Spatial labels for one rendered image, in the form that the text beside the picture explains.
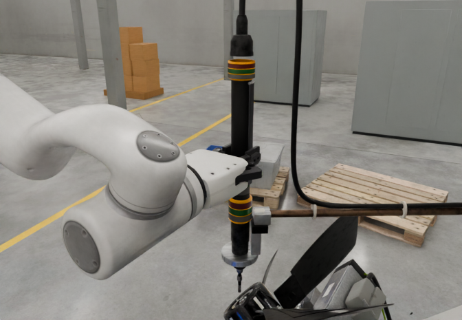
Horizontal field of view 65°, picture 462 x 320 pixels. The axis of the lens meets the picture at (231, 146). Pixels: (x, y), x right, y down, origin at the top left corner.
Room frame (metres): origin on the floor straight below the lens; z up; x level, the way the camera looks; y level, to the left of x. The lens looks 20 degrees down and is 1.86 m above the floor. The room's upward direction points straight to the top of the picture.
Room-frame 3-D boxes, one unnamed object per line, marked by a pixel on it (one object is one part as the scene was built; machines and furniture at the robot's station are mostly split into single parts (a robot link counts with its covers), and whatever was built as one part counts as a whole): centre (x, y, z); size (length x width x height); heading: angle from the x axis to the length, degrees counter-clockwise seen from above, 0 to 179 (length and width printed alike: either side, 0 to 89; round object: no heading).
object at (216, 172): (0.50, 0.04, 1.63); 0.11 x 0.10 x 0.07; 147
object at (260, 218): (0.59, -0.03, 1.47); 0.09 x 0.07 x 0.10; 91
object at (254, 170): (0.51, -0.01, 1.63); 0.08 x 0.06 x 0.01; 87
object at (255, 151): (0.56, -0.04, 1.63); 0.07 x 0.03 x 0.03; 147
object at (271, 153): (3.72, -0.33, 0.31); 0.60 x 0.42 x 0.33; 163
